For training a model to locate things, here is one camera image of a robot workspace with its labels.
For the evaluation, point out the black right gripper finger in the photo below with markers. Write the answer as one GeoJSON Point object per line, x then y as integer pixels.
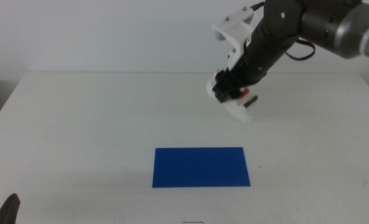
{"type": "Point", "coordinates": [223, 76]}
{"type": "Point", "coordinates": [222, 93]}

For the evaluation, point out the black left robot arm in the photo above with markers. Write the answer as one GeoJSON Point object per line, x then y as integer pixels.
{"type": "Point", "coordinates": [7, 212]}

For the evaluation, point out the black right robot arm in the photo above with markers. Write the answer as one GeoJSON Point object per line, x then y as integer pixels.
{"type": "Point", "coordinates": [324, 23]}

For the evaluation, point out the blue rectangular mat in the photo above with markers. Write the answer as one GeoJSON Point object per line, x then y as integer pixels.
{"type": "Point", "coordinates": [199, 168]}

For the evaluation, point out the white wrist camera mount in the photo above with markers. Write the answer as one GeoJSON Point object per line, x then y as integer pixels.
{"type": "Point", "coordinates": [237, 31]}

